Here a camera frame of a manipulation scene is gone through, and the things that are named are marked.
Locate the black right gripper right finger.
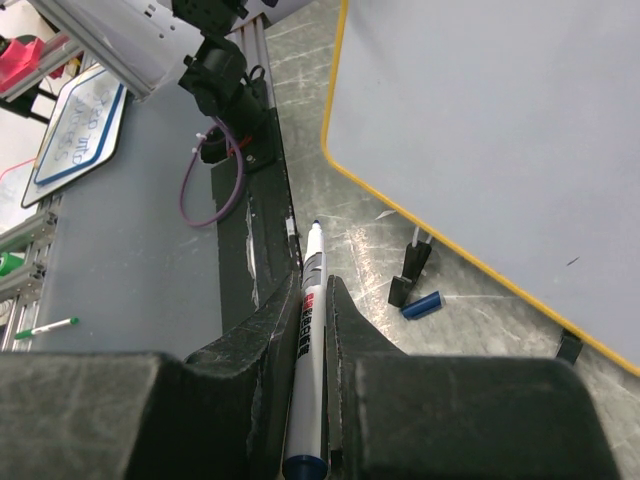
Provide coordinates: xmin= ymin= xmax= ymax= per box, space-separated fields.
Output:
xmin=326 ymin=276 xmax=618 ymax=479

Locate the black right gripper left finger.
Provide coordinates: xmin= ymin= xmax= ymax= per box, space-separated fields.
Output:
xmin=1 ymin=273 xmax=301 ymax=479

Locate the white blue whiteboard marker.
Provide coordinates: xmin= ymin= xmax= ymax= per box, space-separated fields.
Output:
xmin=282 ymin=221 xmax=328 ymax=479

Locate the blue marker cap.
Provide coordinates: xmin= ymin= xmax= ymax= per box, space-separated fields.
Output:
xmin=401 ymin=291 xmax=445 ymax=320

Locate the yellow framed whiteboard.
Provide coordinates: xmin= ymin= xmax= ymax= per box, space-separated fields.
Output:
xmin=322 ymin=1 xmax=639 ymax=373

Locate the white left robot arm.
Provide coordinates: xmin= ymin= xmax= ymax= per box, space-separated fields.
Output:
xmin=33 ymin=1 xmax=282 ymax=171

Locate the black whiteboard clip foot left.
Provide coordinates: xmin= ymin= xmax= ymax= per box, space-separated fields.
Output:
xmin=388 ymin=241 xmax=432 ymax=307

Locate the black whiteboard clip foot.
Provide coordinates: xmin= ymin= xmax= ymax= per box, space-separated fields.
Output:
xmin=388 ymin=241 xmax=432 ymax=307
xmin=556 ymin=329 xmax=583 ymax=365

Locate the black whiteboard clip foot right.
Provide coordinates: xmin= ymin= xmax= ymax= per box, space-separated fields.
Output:
xmin=556 ymin=329 xmax=583 ymax=365

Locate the blue framed small whiteboard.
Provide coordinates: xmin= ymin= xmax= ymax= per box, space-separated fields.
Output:
xmin=21 ymin=65 xmax=127 ymax=208

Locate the green capped pen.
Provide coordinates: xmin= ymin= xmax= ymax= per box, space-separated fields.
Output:
xmin=14 ymin=317 xmax=79 ymax=340

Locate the pink plastic part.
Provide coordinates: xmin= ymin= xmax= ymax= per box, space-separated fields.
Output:
xmin=1 ymin=37 xmax=45 ymax=92

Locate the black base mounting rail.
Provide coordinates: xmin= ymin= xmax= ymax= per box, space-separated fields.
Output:
xmin=216 ymin=110 xmax=300 ymax=333

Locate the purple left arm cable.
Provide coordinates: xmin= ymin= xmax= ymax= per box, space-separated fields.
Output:
xmin=179 ymin=124 xmax=247 ymax=230

